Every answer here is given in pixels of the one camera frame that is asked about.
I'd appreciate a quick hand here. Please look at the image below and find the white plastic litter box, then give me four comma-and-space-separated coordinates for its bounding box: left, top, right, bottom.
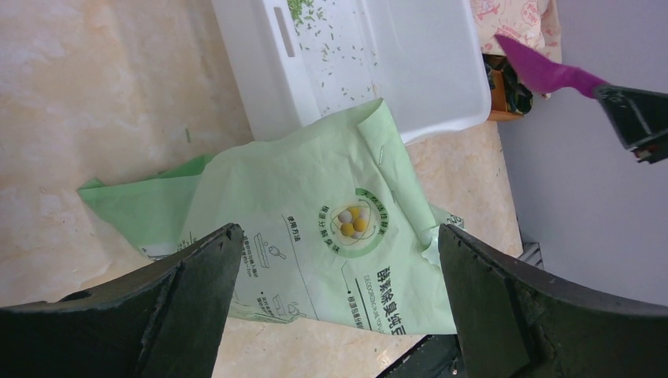
213, 0, 491, 143

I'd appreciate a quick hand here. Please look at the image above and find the green cat litter pile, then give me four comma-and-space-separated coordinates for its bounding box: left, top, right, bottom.
285, 0, 382, 113

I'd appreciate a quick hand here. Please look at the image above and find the green cat litter bag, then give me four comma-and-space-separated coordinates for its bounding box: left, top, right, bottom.
79, 98, 463, 335

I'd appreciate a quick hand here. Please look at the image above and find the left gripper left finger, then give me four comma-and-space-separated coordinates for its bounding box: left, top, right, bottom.
1, 224, 243, 377

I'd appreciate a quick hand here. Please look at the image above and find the wooden tray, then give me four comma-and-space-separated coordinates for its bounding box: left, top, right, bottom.
488, 69, 524, 122

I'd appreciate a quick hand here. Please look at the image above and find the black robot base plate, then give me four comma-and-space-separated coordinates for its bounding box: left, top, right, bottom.
377, 335, 467, 378

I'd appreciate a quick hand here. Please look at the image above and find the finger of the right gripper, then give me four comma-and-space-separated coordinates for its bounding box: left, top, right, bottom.
594, 84, 667, 164

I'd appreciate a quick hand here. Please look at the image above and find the purple plastic scoop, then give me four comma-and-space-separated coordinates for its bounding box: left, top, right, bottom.
495, 34, 608, 98

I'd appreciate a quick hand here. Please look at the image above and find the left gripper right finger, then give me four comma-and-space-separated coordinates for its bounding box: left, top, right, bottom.
438, 225, 667, 377

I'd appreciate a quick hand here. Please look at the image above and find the aluminium frame rail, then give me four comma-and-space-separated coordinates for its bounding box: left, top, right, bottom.
518, 242, 544, 269

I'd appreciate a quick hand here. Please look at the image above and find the pink patterned cloth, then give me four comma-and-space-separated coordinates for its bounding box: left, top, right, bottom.
469, 0, 562, 63

